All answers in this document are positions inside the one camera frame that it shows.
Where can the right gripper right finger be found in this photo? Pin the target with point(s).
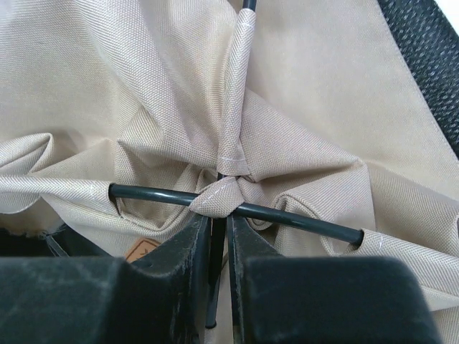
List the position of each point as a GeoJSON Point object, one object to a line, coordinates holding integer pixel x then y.
{"type": "Point", "coordinates": [276, 299]}

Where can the beige fabric pet tent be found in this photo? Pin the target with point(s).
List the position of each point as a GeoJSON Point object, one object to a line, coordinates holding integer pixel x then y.
{"type": "Point", "coordinates": [346, 111]}

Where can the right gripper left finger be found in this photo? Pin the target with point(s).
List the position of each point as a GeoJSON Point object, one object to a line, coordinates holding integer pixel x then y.
{"type": "Point", "coordinates": [51, 296]}

